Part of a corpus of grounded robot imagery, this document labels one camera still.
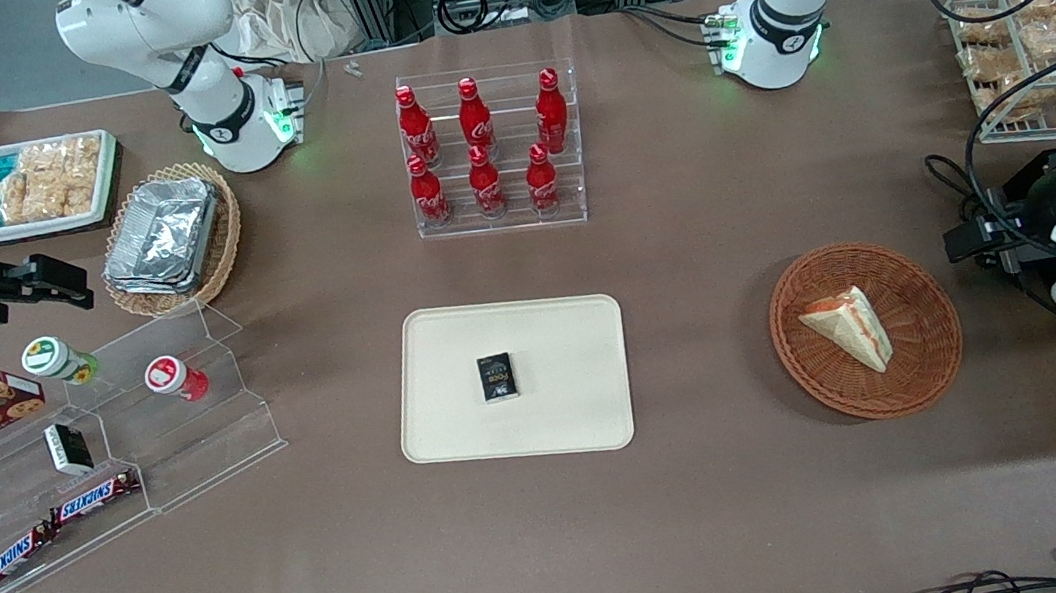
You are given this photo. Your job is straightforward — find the black arm base cables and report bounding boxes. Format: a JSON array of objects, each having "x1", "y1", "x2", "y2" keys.
[{"x1": 621, "y1": 0, "x2": 732, "y2": 61}]

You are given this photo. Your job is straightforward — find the white rectangular snack tray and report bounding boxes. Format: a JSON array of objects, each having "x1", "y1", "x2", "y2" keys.
[{"x1": 0, "y1": 127, "x2": 129, "y2": 244}]

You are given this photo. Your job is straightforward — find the red cola bottle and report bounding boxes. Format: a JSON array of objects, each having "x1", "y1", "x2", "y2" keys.
[
  {"x1": 454, "y1": 74, "x2": 498, "y2": 158},
  {"x1": 394, "y1": 82, "x2": 444, "y2": 173},
  {"x1": 529, "y1": 66, "x2": 574, "y2": 158},
  {"x1": 405, "y1": 150, "x2": 456, "y2": 232},
  {"x1": 521, "y1": 139, "x2": 564, "y2": 220},
  {"x1": 464, "y1": 142, "x2": 510, "y2": 222}
]

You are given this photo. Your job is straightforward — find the beige cloth bag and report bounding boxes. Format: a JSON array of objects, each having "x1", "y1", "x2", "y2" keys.
[{"x1": 228, "y1": 0, "x2": 370, "y2": 72}]

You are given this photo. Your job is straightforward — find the green lid cup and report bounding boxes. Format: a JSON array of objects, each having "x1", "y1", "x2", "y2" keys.
[{"x1": 18, "y1": 329, "x2": 104, "y2": 392}]

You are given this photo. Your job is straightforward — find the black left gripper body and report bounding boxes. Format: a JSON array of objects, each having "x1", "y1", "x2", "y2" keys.
[{"x1": 975, "y1": 200, "x2": 1056, "y2": 270}]

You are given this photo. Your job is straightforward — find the small black card box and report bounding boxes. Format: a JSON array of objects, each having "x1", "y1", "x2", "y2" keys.
[{"x1": 475, "y1": 350, "x2": 522, "y2": 406}]

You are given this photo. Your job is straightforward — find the stacked aluminium foil trays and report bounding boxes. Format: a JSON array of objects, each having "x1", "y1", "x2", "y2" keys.
[{"x1": 92, "y1": 172, "x2": 232, "y2": 306}]

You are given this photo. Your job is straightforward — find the small black white box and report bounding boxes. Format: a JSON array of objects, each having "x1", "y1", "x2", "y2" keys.
[{"x1": 41, "y1": 419, "x2": 96, "y2": 480}]

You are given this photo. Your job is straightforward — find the red lid cup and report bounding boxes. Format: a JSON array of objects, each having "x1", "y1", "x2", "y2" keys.
[{"x1": 142, "y1": 349, "x2": 212, "y2": 409}]

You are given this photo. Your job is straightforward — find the clear acrylic bottle rack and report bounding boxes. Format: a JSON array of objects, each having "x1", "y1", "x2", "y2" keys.
[{"x1": 393, "y1": 55, "x2": 595, "y2": 245}]

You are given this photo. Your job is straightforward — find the beige plastic tray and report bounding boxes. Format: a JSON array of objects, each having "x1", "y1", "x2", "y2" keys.
[{"x1": 385, "y1": 284, "x2": 639, "y2": 477}]

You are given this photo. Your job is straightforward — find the oval tan wicker basket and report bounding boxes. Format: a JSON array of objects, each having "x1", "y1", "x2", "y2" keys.
[{"x1": 89, "y1": 155, "x2": 254, "y2": 325}]

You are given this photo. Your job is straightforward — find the clear acrylic step display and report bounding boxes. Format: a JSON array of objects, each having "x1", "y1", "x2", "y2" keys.
[{"x1": 0, "y1": 292, "x2": 304, "y2": 593}]

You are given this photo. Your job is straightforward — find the triangular sandwich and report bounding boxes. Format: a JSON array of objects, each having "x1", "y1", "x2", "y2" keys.
[{"x1": 794, "y1": 281, "x2": 898, "y2": 384}]

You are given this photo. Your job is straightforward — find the black coiled table cable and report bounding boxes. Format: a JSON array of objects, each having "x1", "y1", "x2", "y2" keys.
[{"x1": 923, "y1": 147, "x2": 996, "y2": 233}]

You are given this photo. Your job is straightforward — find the round brown wicker basket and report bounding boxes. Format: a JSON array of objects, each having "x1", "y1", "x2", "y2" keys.
[{"x1": 760, "y1": 230, "x2": 973, "y2": 433}]

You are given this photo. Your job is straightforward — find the rice cracker pack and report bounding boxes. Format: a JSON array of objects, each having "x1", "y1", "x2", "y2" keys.
[
  {"x1": 14, "y1": 134, "x2": 107, "y2": 189},
  {"x1": 0, "y1": 164, "x2": 102, "y2": 227}
]

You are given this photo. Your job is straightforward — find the snickers chocolate bar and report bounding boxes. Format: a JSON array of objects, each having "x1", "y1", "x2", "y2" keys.
[
  {"x1": 0, "y1": 523, "x2": 62, "y2": 593},
  {"x1": 45, "y1": 468, "x2": 146, "y2": 528}
]

